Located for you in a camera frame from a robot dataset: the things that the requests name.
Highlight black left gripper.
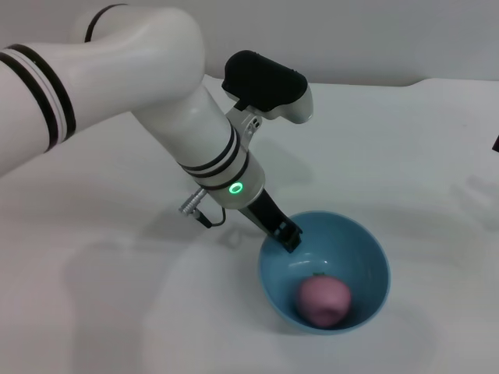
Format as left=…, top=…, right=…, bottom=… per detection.
left=239, top=188, right=304, bottom=255

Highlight blue bowl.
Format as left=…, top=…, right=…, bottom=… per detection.
left=258, top=210, right=391, bottom=338

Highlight pink toy peach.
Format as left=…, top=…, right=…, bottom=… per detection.
left=297, top=273, right=352, bottom=328

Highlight left arm cable with connector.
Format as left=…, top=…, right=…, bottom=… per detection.
left=178, top=186, right=228, bottom=229

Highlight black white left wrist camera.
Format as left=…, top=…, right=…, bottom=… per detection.
left=221, top=49, right=315, bottom=157

